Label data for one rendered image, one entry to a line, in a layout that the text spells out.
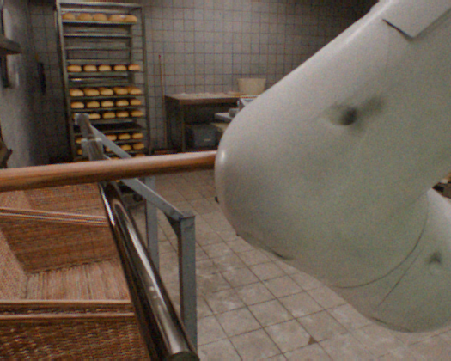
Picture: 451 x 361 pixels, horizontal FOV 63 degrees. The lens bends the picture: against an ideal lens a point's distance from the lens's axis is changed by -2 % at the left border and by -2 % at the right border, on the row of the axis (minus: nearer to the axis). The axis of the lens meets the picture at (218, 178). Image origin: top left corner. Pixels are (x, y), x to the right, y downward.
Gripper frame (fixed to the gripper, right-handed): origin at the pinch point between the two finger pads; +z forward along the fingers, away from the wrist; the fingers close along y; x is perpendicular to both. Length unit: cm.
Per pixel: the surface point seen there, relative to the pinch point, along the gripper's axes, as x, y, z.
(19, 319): -37, 38, 26
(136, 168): -14.5, -0.4, -1.3
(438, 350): 134, 119, 41
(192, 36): 165, -53, 494
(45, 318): -32, 39, 26
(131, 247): -18.9, 1.7, -21.1
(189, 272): 4, 40, 34
